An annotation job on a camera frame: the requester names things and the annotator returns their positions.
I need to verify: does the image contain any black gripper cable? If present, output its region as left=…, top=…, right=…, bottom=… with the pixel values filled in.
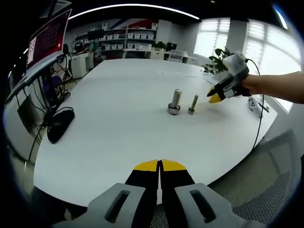
left=244, top=58, right=265, bottom=149

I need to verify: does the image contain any white game controller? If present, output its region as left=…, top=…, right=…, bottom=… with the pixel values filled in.
left=247, top=97, right=262, bottom=117

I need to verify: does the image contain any small green plant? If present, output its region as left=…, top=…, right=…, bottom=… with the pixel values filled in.
left=152, top=41, right=176, bottom=52

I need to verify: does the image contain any black computer mouse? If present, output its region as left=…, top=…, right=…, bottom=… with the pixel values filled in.
left=47, top=108, right=76, bottom=144

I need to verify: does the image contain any green potted plant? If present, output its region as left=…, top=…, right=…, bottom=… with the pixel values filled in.
left=204, top=47, right=235, bottom=75

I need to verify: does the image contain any dark background monitor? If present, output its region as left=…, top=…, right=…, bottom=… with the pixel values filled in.
left=87, top=28, right=105, bottom=41

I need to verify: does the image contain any person's right hand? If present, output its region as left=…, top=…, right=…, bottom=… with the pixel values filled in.
left=242, top=75, right=259, bottom=92

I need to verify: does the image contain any white low cabinet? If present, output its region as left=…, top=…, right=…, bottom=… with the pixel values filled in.
left=123, top=48, right=167, bottom=60

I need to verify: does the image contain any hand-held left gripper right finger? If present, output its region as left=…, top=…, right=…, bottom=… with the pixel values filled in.
left=158, top=159, right=266, bottom=228

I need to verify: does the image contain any monitor with red screen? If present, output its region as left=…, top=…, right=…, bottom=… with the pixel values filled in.
left=25, top=9, right=73, bottom=71

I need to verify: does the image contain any thin threaded steel stud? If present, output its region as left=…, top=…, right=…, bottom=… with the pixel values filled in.
left=188, top=94, right=199, bottom=115

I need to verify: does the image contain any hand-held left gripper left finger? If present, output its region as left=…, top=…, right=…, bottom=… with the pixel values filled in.
left=51, top=159, right=159, bottom=228

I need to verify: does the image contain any window with white blinds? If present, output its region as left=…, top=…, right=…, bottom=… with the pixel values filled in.
left=193, top=19, right=300, bottom=112

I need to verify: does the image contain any thick threaded steel stud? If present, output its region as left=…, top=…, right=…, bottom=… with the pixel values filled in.
left=167, top=88, right=181, bottom=116

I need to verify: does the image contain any black slim device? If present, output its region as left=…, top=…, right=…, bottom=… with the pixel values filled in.
left=257, top=102, right=271, bottom=112

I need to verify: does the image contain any shelf of white storage bins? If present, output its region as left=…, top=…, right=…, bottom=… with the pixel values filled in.
left=98, top=22, right=159, bottom=59

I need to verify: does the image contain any grey mesh chair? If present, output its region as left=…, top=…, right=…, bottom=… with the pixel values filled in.
left=149, top=129, right=301, bottom=228

